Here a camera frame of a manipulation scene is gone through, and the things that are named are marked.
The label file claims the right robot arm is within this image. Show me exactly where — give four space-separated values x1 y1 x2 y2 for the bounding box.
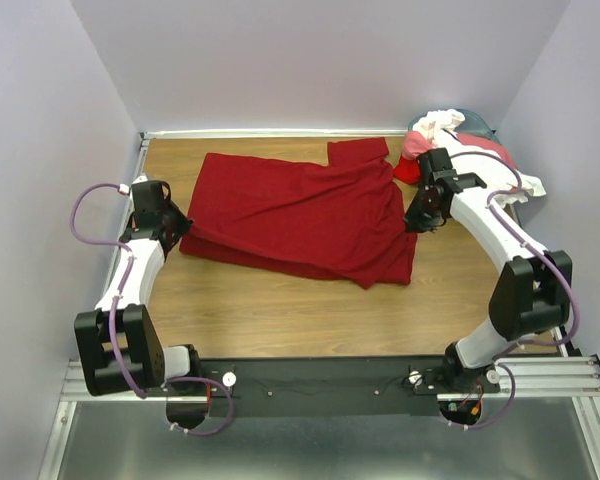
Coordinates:
405 182 578 392

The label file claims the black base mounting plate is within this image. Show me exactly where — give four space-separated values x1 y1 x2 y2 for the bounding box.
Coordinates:
166 355 500 433

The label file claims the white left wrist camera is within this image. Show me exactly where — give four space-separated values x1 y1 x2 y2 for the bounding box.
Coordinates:
132 174 149 185

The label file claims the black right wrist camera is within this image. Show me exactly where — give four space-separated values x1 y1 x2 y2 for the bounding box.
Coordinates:
417 148 456 185

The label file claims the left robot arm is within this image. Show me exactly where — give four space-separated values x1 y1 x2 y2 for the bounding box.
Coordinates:
74 206 202 398

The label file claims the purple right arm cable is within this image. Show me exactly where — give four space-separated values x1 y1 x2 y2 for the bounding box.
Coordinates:
442 151 582 431

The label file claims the aluminium frame extrusion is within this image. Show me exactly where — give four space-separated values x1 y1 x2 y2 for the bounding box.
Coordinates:
438 355 600 400

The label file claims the white t shirt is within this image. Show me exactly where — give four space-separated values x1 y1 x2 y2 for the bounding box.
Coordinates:
412 108 547 210

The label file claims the dark red t shirt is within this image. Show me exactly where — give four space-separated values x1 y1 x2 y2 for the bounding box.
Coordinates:
180 138 417 289

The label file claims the pink t shirt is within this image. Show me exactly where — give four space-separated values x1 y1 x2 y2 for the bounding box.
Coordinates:
401 131 515 167

